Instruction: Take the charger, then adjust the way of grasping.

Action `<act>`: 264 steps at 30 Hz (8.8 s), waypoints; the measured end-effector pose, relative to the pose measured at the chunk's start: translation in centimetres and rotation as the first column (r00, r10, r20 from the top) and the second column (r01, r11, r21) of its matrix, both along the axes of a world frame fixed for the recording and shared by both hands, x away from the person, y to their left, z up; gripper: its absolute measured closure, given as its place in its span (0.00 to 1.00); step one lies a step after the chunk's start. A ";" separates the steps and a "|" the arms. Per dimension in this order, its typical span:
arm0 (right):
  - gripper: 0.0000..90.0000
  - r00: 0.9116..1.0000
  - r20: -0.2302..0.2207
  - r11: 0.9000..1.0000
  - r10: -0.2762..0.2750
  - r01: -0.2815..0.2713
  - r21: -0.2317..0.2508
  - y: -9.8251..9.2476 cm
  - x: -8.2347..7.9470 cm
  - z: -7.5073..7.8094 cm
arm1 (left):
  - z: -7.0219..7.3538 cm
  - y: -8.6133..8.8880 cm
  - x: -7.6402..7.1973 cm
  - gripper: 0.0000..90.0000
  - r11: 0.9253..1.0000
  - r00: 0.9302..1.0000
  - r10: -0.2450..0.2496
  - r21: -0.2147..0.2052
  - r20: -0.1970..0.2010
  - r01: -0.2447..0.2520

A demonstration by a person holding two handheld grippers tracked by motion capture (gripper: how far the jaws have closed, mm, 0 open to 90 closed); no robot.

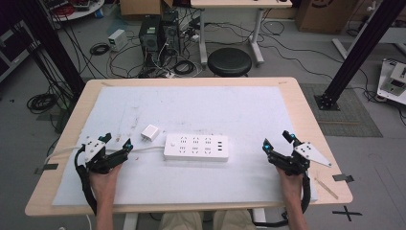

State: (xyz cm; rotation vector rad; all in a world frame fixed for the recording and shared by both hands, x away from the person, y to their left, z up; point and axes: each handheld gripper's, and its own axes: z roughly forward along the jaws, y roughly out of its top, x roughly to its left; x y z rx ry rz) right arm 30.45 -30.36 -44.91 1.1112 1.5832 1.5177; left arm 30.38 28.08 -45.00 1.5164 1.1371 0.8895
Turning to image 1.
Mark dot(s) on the white foam mat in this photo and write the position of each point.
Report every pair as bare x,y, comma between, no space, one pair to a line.
198,108

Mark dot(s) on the white charger adapter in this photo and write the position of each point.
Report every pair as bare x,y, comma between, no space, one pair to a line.
150,132

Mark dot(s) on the flat cardboard box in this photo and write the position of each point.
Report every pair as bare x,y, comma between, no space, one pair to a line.
143,6

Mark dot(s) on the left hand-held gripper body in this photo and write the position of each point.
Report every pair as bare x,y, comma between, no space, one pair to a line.
94,149

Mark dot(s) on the black tape cross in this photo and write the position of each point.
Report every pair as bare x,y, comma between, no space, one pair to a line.
347,213

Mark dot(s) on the small white box device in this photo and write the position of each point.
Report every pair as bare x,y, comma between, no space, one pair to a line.
117,40

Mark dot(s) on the black computer tower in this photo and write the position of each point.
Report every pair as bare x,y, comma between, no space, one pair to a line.
150,36
170,32

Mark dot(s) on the person's leg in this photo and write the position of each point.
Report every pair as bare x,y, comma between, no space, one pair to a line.
234,220
182,222

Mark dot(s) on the white desk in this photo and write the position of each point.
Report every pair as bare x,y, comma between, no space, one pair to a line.
239,3

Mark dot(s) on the white device on stand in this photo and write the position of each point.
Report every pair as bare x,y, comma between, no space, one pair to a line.
394,81

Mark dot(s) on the round white table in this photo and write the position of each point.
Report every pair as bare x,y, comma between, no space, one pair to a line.
79,9

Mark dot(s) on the black metal frame post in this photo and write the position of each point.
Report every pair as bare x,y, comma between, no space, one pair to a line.
54,44
360,48

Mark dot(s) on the grey floor mat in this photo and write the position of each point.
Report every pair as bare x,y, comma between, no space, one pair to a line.
351,121

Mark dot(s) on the person's left hand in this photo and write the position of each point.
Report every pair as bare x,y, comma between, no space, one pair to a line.
104,187

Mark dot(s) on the grey metal shelf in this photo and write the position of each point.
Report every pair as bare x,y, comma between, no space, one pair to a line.
12,54

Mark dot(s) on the person's right leg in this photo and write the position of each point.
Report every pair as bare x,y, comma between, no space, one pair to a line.
234,220

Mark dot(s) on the person's left leg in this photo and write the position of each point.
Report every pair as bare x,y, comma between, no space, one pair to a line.
182,222

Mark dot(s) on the white table leg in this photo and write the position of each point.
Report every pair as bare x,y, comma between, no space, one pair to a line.
130,222
260,215

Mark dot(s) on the person's right hand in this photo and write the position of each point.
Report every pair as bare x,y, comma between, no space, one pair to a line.
291,187

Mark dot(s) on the white power strip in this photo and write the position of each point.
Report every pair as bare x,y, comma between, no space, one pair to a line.
196,154

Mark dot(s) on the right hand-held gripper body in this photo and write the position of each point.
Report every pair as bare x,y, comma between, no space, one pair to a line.
308,152

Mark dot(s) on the thin wooden stick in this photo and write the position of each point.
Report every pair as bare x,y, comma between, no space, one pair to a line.
326,188

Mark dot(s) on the large cardboard box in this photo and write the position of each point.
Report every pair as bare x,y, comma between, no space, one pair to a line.
325,16

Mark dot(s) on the black tape strip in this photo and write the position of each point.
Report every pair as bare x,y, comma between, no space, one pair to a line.
48,167
343,178

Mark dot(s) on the black round stool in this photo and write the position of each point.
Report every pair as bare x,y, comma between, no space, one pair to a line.
229,60

